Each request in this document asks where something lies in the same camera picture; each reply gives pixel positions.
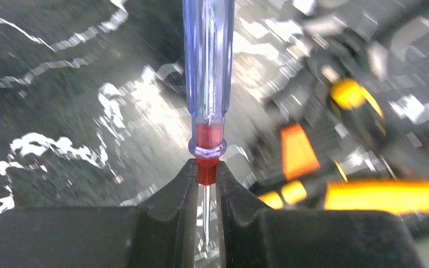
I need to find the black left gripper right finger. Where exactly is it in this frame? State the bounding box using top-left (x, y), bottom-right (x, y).
top-left (216, 162), bottom-right (424, 267)

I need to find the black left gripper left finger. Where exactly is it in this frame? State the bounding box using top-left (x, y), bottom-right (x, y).
top-left (0, 160), bottom-right (198, 267)

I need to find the orange utility knife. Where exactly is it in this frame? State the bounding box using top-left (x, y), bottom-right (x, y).
top-left (323, 180), bottom-right (429, 215)

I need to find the blue red handle screwdriver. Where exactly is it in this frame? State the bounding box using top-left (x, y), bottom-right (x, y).
top-left (183, 0), bottom-right (235, 245)

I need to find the black hex key set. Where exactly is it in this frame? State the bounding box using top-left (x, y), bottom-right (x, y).
top-left (250, 95), bottom-right (350, 186)

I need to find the black yellow handle screwdriver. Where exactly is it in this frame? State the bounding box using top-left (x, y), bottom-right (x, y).
top-left (259, 78), bottom-right (387, 210)

